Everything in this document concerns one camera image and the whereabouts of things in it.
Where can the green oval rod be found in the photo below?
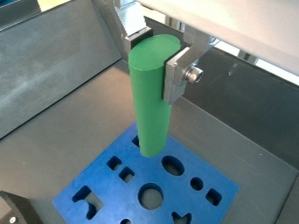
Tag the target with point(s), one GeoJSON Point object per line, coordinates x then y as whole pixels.
{"type": "Point", "coordinates": [153, 112]}

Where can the black curved holder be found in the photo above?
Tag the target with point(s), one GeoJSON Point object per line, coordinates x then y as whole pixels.
{"type": "Point", "coordinates": [16, 210]}

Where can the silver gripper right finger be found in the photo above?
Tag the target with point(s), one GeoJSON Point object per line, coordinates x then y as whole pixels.
{"type": "Point", "coordinates": [181, 69]}

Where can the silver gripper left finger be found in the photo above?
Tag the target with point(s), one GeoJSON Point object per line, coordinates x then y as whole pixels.
{"type": "Point", "coordinates": [131, 22]}

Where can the blue shape sorter block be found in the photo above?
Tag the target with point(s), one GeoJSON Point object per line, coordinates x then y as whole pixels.
{"type": "Point", "coordinates": [125, 188]}

